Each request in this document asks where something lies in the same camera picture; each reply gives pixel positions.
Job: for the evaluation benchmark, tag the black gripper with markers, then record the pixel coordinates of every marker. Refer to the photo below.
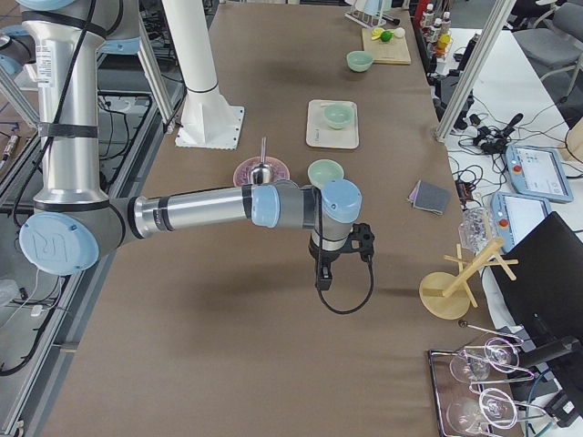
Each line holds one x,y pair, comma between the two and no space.
323,258

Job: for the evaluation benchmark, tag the green bowl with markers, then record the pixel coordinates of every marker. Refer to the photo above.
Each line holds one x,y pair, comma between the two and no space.
338,116
359,61
322,171

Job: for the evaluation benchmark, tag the pink bowl with ice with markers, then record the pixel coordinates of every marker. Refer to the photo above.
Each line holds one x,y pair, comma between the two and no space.
241,174

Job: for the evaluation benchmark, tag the metal scoop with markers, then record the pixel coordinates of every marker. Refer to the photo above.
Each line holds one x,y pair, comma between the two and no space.
261,173

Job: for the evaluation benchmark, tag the grey and purple cloths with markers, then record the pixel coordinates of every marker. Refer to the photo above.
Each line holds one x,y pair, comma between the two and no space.
429,197

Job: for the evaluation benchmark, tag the cream rectangular tray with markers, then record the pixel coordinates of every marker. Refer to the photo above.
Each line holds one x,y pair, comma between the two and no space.
319,135

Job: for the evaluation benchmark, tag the wooden cup tree stand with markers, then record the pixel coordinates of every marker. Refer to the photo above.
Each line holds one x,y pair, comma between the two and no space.
449,297

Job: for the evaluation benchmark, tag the lower teach pendant tablet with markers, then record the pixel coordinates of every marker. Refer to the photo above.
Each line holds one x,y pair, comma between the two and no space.
516,215

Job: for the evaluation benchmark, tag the teach pendant tablet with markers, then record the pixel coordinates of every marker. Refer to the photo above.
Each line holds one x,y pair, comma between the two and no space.
537,171
516,215

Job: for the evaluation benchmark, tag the wine glass rack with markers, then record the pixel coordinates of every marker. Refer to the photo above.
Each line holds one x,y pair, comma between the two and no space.
470,388

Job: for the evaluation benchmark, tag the bamboo cutting board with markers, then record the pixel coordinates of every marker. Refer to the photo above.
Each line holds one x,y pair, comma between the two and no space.
393,52

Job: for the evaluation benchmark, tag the green lime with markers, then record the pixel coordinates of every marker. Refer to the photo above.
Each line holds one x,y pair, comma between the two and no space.
386,36

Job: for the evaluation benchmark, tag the upper teach pendant tablet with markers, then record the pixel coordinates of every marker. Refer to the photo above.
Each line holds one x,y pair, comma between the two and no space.
537,171

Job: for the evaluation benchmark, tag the black monitor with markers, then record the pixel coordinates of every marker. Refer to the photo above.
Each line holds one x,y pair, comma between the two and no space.
546,295

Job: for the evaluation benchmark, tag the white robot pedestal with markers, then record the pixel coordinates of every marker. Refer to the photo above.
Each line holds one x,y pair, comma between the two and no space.
207,119

